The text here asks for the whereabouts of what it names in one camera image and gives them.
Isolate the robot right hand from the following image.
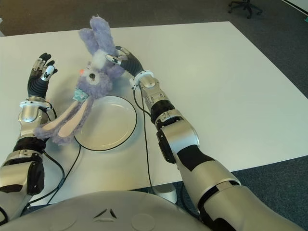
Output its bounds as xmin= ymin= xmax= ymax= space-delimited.
xmin=105 ymin=46 xmax=145 ymax=77

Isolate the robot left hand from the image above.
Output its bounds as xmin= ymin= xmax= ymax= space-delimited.
xmin=26 ymin=52 xmax=58 ymax=98

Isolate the purple plush bunny doll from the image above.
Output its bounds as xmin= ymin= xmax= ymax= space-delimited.
xmin=33 ymin=15 xmax=126 ymax=147

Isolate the white plate black rim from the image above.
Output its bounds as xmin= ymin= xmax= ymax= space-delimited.
xmin=74 ymin=95 xmax=138 ymax=151

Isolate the black office chair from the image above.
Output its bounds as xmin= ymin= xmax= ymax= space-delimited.
xmin=228 ymin=0 xmax=263 ymax=19

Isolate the white table leg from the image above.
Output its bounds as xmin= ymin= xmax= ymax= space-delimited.
xmin=151 ymin=184 xmax=178 ymax=204

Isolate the silver robot torso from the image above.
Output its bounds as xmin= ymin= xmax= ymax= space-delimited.
xmin=0 ymin=190 xmax=212 ymax=231

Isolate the long black right arm cable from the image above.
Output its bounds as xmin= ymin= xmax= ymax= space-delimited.
xmin=131 ymin=90 xmax=154 ymax=193

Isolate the thin black looping cable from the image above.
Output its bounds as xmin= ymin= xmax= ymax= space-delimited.
xmin=47 ymin=105 xmax=81 ymax=205

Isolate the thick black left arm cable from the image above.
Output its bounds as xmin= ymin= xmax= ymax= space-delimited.
xmin=27 ymin=150 xmax=65 ymax=204

